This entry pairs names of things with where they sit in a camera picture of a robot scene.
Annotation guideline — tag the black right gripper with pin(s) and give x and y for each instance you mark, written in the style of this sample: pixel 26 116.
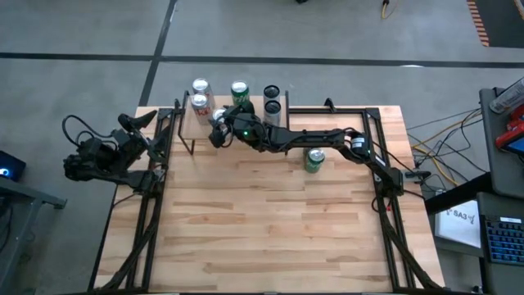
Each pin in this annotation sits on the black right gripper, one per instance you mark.
pixel 245 131

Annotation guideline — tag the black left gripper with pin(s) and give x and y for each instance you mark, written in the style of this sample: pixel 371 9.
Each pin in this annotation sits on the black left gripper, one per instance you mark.
pixel 131 141

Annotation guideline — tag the silver Diet Coke can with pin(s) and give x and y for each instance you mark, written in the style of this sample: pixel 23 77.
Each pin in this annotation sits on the silver Diet Coke can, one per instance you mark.
pixel 200 85
pixel 219 114
pixel 200 107

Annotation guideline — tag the tall silver Celsius can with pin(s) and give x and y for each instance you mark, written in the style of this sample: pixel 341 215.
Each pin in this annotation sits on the tall silver Celsius can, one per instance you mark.
pixel 271 91
pixel 273 114

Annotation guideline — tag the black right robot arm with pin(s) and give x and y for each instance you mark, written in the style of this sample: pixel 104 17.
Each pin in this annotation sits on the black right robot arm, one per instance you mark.
pixel 311 138

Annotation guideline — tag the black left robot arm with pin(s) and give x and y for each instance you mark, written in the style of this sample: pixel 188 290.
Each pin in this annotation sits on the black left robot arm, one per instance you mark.
pixel 98 160

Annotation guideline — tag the grey side table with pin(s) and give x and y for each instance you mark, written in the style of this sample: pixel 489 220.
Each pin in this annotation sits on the grey side table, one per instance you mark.
pixel 32 193

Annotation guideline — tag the black device with blue light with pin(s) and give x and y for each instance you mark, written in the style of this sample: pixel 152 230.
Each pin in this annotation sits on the black device with blue light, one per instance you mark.
pixel 8 168

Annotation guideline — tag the white SA3 sign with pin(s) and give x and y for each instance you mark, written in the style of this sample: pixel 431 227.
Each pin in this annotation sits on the white SA3 sign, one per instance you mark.
pixel 458 225

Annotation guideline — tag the silver spray can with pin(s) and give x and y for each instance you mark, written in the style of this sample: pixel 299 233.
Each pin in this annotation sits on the silver spray can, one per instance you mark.
pixel 509 98

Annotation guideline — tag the grey desk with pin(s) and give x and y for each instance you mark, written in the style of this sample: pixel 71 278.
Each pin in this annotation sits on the grey desk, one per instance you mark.
pixel 499 280
pixel 505 172

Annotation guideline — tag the red hand tool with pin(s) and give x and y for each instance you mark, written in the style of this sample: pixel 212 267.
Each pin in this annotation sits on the red hand tool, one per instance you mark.
pixel 511 131

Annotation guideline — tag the black mat with orange stripes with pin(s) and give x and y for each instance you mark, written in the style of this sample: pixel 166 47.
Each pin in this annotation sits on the black mat with orange stripes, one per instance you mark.
pixel 503 24

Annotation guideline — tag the backlit black keyboard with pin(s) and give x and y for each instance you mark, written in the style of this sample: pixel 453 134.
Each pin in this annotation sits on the backlit black keyboard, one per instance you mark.
pixel 505 241

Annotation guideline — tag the wooden shelf with black frame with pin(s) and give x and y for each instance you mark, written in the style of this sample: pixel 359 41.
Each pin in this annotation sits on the wooden shelf with black frame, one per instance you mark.
pixel 190 131

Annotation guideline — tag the black aluminium table frame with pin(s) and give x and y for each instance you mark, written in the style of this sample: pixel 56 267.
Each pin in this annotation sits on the black aluminium table frame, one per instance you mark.
pixel 370 112

